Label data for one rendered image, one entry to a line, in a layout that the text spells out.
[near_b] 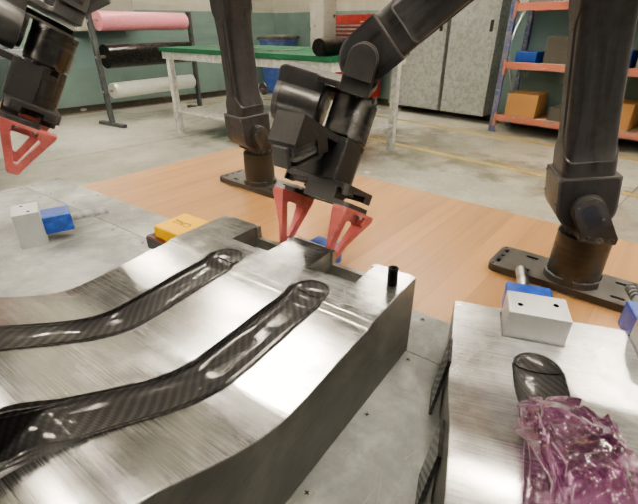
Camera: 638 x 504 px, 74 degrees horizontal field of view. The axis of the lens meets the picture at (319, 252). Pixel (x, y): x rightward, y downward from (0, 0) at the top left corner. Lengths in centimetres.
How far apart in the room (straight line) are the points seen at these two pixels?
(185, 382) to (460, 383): 20
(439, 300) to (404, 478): 25
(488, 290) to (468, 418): 32
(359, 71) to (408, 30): 7
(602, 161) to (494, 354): 27
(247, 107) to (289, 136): 38
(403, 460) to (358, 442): 4
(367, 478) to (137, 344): 20
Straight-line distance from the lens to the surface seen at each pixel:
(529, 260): 67
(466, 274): 62
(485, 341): 41
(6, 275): 72
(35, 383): 30
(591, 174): 57
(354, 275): 44
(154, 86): 628
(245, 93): 84
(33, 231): 78
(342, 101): 54
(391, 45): 52
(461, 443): 27
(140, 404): 30
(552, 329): 42
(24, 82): 72
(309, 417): 32
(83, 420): 28
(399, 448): 38
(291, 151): 46
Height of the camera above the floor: 110
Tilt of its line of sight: 28 degrees down
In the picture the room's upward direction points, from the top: straight up
